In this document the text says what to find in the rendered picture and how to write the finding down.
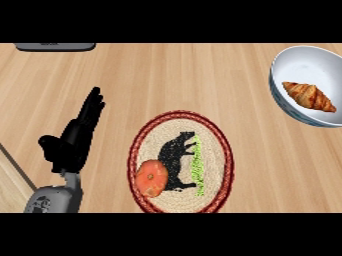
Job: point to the brown croissant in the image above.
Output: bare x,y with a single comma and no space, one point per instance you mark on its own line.
308,96

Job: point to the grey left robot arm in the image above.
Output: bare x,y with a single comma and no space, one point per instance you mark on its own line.
56,196

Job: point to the white bowl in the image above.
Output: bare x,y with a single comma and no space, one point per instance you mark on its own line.
311,71

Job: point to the dark grey flat appliance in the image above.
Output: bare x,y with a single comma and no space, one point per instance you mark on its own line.
54,46

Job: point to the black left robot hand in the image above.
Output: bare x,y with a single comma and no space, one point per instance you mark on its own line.
78,133

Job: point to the orange round fruit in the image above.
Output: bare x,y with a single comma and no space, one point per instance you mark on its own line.
152,178

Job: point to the oval woven placemat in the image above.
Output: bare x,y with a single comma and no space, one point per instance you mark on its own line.
198,160

